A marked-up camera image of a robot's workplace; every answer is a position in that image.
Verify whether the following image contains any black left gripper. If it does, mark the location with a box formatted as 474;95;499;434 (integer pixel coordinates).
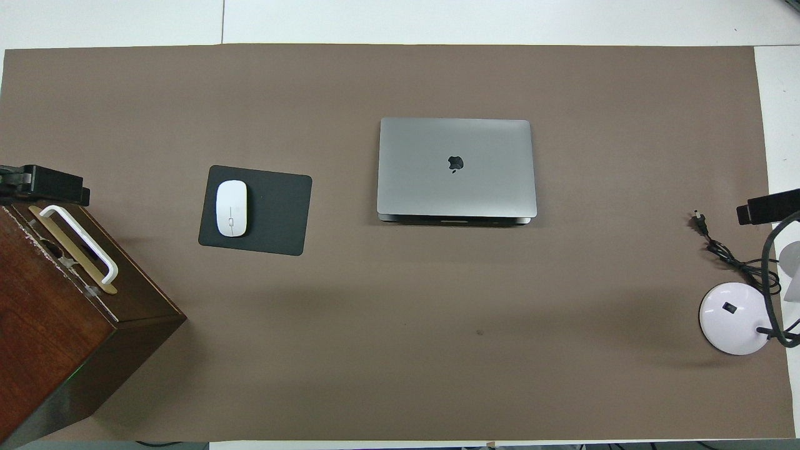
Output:
0;164;90;207

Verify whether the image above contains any grey Apple laptop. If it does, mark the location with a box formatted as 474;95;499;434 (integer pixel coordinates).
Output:
376;117;538;226

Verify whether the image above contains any white desk lamp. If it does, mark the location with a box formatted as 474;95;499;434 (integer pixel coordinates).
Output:
699;241;800;356

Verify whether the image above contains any dark brown wooden box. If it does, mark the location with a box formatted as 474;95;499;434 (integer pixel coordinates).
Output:
0;199;188;448

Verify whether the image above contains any white computer mouse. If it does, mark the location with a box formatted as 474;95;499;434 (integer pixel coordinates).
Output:
216;180;248;238

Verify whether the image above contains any black mouse pad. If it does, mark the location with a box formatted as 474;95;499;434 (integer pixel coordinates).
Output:
198;165;313;256

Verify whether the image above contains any brown table mat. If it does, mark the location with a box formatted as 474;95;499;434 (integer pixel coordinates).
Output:
0;44;796;441

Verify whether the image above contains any white box handle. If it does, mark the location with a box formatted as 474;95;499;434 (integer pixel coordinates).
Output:
39;205;119;286

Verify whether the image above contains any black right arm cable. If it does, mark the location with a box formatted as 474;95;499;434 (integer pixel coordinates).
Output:
759;211;800;348

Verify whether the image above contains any black lamp power cable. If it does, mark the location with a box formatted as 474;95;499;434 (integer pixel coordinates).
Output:
692;211;783;296

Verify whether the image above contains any brass handle plate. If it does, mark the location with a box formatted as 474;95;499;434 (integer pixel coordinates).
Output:
28;206;118;295

